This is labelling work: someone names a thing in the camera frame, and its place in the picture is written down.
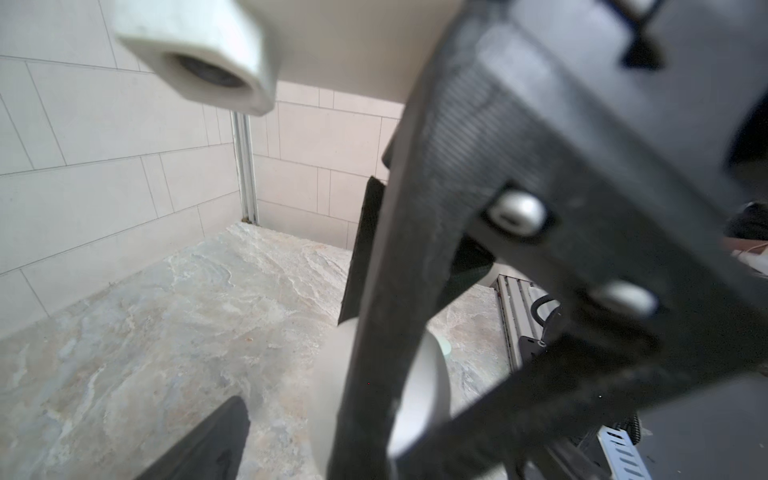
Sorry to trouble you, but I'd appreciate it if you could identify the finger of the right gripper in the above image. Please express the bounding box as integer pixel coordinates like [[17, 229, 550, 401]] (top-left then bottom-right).
[[326, 11, 767, 479], [338, 177, 495, 324]]

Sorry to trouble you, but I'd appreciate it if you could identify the white earbud case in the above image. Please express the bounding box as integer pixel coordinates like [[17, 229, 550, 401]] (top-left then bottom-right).
[[308, 318, 451, 475]]

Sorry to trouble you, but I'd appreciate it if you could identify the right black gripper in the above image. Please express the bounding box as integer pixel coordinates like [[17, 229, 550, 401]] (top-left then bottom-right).
[[467, 1, 767, 360]]

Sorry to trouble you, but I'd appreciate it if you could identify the aluminium front rail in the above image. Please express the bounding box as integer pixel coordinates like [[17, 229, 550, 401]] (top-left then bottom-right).
[[494, 274, 560, 371]]

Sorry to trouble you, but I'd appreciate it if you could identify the mint green earbud case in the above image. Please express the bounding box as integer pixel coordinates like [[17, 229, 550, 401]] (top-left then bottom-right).
[[434, 334, 452, 357]]

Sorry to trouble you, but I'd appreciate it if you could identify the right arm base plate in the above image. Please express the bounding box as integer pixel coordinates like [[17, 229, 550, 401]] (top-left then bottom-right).
[[518, 306, 566, 363]]

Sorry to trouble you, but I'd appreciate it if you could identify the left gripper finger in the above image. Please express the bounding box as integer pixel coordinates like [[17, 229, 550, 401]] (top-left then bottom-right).
[[137, 396, 250, 480]]

